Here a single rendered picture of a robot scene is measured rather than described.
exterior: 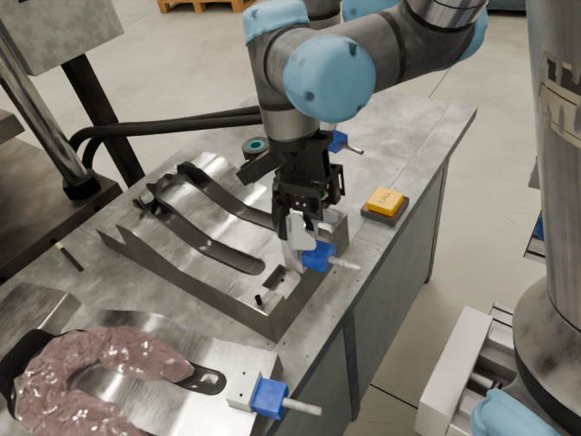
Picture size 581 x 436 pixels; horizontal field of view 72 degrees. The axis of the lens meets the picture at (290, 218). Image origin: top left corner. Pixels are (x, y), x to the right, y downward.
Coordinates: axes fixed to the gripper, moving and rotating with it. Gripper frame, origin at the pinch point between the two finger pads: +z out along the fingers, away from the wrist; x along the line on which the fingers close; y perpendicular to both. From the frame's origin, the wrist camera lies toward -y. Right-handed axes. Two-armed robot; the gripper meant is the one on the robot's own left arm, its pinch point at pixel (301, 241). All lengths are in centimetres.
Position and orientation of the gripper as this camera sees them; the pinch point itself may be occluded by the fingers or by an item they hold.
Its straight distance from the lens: 66.7
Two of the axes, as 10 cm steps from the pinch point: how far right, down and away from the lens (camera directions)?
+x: 5.4, -5.6, 6.3
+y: 8.3, 2.1, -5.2
